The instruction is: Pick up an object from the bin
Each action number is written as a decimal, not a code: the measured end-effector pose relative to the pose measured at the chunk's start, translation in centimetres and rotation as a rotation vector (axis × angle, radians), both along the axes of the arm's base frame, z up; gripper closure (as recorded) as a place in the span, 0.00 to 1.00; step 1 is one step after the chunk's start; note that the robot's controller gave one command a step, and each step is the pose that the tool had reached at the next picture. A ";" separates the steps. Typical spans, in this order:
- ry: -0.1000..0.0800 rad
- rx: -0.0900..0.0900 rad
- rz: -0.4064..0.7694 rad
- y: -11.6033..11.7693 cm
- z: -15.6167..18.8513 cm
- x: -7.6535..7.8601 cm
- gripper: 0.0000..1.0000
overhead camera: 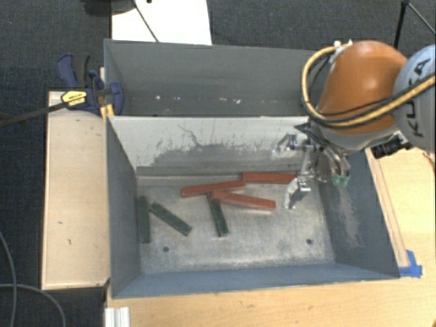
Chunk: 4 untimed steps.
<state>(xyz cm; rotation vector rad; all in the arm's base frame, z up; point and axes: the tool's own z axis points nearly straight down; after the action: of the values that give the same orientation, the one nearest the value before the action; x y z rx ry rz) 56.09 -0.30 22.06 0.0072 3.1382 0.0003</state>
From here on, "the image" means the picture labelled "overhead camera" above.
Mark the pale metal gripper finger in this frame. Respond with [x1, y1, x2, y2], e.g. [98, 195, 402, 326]
[282, 177, 312, 211]
[275, 132, 305, 153]

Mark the red-brown flat block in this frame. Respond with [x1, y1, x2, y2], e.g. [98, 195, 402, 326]
[180, 179, 247, 199]
[242, 172, 298, 185]
[211, 190, 277, 213]

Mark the black cylinder on white bracket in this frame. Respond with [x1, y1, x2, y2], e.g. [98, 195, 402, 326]
[371, 136, 411, 159]

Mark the dark green flat block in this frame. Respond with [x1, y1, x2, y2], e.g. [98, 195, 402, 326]
[206, 193, 230, 238]
[149, 202, 193, 237]
[137, 196, 152, 245]

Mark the grey metal bin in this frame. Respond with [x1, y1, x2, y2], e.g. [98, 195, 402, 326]
[103, 38, 401, 300]

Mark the pale wood flat board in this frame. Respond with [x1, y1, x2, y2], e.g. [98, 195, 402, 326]
[41, 91, 111, 291]

